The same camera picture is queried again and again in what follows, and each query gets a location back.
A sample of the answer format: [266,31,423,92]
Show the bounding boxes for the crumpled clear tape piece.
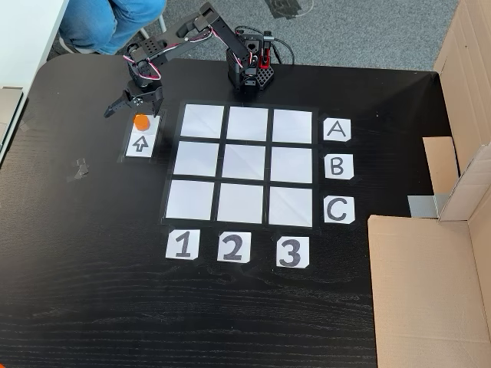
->
[67,157,90,183]

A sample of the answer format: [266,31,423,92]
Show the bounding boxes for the paper sheet number 1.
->
[165,228,200,261]

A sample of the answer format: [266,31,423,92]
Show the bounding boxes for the white arrow paper sheet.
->
[117,110,168,164]

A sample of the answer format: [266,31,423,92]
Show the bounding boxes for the white metal chair leg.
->
[138,17,168,40]

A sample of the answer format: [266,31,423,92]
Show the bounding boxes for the paper sheet number 3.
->
[275,235,311,269]

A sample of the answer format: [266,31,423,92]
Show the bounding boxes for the paper sheet number 2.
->
[216,231,252,264]

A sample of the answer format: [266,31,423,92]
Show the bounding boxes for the paper sheet letter A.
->
[322,117,352,143]

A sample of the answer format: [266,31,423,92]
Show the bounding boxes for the paper sheet letter C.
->
[323,195,356,225]

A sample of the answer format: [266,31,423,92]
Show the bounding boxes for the paper sheet letter B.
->
[325,153,355,180]

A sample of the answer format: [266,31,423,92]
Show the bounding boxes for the black power cable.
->
[268,36,295,66]

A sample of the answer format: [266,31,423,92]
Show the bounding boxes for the person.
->
[58,0,168,55]

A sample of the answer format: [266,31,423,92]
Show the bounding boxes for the white grid sheet black tape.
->
[160,100,320,230]

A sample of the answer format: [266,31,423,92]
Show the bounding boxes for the white desk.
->
[0,0,70,166]

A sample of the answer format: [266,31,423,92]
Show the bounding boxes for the brown cardboard box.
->
[367,0,491,368]

